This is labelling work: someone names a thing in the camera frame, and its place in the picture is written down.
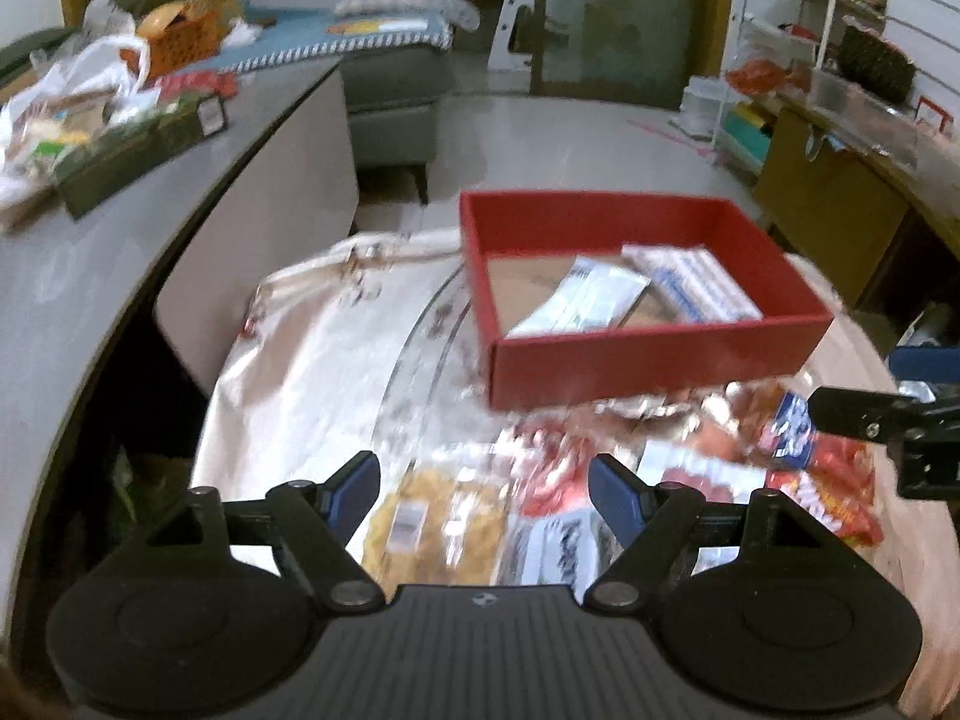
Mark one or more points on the clear plastic box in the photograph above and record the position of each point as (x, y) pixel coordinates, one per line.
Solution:
(870, 112)

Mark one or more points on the white snack packet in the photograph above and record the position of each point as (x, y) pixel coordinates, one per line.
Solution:
(690, 281)
(577, 304)

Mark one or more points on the wooden cabinet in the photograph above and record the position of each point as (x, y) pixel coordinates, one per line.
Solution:
(832, 195)

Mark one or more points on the red cardboard box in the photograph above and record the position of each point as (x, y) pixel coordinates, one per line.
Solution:
(637, 367)

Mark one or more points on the white perforated board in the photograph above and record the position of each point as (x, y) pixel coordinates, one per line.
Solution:
(517, 30)

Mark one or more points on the floral tablecloth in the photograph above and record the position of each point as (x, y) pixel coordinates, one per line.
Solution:
(315, 360)

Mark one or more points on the white plastic bag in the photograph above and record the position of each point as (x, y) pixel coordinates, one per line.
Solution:
(67, 82)

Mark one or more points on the brown woven basket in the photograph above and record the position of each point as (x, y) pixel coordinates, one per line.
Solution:
(877, 64)

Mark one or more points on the white plastic container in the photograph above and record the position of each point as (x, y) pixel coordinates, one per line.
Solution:
(705, 109)

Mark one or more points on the red and orange snack packet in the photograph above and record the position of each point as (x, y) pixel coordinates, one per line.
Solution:
(832, 499)

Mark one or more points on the vacuum pack of sausages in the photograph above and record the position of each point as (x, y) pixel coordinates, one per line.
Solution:
(697, 478)

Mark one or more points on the orange bag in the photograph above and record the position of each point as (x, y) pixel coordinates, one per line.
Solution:
(761, 76)

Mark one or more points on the grey curved counter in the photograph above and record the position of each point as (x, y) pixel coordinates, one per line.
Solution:
(112, 277)

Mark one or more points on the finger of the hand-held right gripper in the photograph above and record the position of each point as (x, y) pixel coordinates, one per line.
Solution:
(851, 414)
(926, 367)

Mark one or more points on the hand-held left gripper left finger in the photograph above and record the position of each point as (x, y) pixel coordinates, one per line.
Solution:
(352, 491)

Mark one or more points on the small red packet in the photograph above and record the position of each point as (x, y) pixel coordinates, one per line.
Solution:
(202, 82)

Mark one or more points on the orange packet with blue label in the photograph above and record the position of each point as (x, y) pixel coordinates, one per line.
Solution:
(787, 427)

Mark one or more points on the dark green box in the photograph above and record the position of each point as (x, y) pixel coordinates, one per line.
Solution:
(127, 165)

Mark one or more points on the orange basket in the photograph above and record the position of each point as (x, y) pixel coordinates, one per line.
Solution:
(187, 34)

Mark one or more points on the grey sofa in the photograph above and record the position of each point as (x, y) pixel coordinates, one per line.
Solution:
(394, 120)

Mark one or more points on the glass door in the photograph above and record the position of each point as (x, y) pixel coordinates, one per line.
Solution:
(630, 15)

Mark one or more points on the blue cushion mat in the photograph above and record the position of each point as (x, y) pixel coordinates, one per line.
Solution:
(337, 34)

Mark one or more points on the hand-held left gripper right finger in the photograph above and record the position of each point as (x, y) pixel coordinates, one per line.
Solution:
(611, 495)

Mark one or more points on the clear packet of yellow snack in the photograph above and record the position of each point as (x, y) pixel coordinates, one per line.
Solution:
(450, 525)

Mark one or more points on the white packet with black print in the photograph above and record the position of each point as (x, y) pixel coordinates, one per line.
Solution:
(559, 549)

